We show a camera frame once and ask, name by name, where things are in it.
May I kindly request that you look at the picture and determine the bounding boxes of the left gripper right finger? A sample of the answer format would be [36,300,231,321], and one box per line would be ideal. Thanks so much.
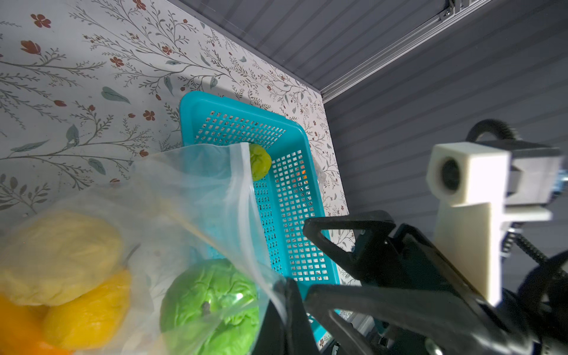
[285,278,320,355]

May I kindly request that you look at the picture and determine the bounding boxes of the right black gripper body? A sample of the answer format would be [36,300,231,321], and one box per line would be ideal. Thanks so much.
[352,223,533,355]

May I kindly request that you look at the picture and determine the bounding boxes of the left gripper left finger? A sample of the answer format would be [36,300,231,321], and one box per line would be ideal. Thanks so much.
[251,301,288,355]

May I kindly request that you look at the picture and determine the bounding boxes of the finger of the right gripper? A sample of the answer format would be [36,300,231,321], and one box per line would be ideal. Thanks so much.
[304,285,506,354]
[303,210,396,277]

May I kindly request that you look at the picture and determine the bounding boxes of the green lime toy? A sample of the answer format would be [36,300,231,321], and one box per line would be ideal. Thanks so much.
[160,259,260,354]

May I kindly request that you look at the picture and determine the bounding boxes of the teal plastic basket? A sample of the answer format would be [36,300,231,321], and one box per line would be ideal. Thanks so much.
[179,90,342,347]

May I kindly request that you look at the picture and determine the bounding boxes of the green pear toy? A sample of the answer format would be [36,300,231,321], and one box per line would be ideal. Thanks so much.
[248,143,272,181]

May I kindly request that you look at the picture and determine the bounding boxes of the clear zip top bag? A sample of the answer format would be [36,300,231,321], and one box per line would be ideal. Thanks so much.
[1,143,287,354]

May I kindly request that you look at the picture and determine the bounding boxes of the yellow pear toy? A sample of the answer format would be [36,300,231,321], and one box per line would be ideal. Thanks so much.
[42,269,132,351]

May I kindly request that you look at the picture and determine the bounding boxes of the orange carrot toy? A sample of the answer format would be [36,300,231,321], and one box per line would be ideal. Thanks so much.
[1,294,73,354]

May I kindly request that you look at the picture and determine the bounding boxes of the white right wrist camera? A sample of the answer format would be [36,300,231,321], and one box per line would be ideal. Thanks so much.
[426,140,564,306]

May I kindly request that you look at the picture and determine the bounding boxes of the right black corrugated cable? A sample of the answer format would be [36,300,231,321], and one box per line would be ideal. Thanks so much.
[464,118,568,355]

